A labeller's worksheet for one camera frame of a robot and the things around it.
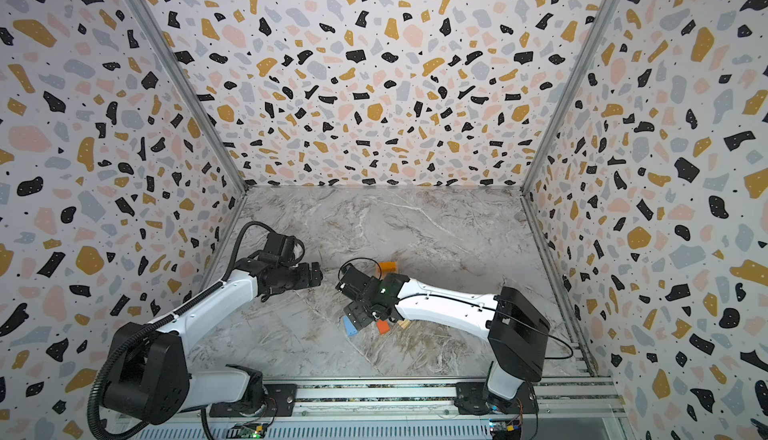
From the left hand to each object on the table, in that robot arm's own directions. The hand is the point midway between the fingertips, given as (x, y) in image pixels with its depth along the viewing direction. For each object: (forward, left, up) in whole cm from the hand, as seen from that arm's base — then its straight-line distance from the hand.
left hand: (308, 273), depth 87 cm
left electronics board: (-36, +10, -9) cm, 39 cm away
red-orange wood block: (-13, -22, -8) cm, 26 cm away
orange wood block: (+7, -22, -9) cm, 25 cm away
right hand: (-10, -15, +2) cm, 18 cm away
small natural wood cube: (-12, -28, -8) cm, 31 cm away
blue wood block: (-14, -13, -7) cm, 20 cm away
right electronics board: (-37, -51, -9) cm, 64 cm away
